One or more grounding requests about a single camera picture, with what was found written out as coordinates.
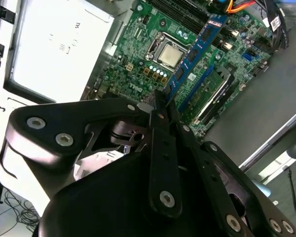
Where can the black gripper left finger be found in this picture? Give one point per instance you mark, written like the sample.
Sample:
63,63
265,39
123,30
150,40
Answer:
64,123

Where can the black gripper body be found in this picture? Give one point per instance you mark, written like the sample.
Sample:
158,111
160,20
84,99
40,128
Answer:
108,197

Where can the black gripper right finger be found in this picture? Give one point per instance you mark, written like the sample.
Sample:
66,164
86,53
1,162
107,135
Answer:
224,177

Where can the blue RAM stick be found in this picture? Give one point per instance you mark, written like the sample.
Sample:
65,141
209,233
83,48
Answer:
197,54

